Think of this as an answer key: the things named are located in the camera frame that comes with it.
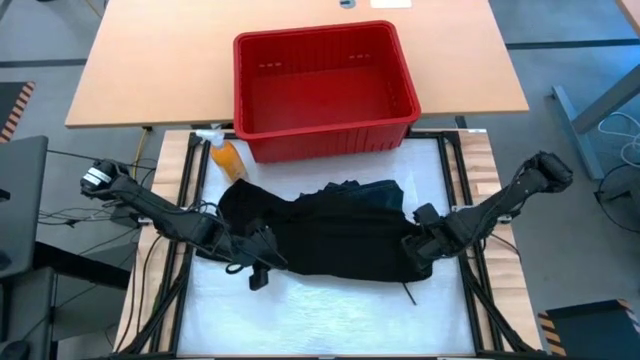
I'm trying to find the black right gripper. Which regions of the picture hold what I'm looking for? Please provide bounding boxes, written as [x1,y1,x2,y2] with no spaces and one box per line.
[399,219,459,269]

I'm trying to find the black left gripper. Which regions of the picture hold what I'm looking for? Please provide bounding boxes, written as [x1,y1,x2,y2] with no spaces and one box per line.
[219,224,284,271]

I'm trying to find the black garment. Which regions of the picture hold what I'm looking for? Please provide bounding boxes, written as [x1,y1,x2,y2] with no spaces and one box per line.
[197,178,435,284]

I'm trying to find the red plastic bin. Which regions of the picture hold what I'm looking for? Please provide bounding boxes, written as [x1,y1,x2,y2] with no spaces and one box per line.
[233,20,422,165]

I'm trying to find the orange spray bottle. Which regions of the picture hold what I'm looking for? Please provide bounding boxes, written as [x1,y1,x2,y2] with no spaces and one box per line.
[195,128,250,184]

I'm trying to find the grey metal table leg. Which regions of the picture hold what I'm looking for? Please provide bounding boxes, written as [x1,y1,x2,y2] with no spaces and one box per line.
[551,64,640,181]

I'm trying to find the light wooden desk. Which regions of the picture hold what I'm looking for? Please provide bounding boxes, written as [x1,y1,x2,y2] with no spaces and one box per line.
[64,0,530,130]
[617,0,640,21]

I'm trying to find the dark grey chair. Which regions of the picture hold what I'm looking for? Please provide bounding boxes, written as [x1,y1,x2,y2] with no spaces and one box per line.
[0,134,56,360]

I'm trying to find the black hazard-striped mat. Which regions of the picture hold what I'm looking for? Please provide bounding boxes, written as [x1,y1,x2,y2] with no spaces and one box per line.
[0,81,37,144]

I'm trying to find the black aluminium table frame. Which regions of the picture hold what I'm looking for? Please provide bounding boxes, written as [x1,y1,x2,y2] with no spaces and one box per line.
[117,129,544,360]

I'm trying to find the black cable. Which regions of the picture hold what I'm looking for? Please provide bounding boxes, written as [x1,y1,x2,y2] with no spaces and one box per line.
[593,164,640,231]
[37,147,159,229]

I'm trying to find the white cable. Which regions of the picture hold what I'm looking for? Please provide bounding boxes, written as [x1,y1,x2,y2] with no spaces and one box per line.
[597,112,640,169]

